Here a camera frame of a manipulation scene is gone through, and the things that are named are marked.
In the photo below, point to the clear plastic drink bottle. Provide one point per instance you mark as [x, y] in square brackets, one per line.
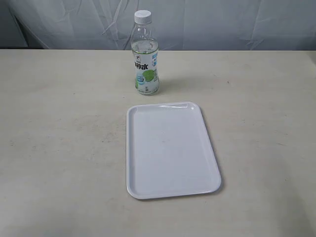
[145, 52]

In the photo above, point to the white wrinkled backdrop curtain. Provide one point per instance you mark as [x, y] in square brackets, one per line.
[177, 24]

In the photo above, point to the white plastic tray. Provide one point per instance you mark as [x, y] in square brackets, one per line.
[169, 152]

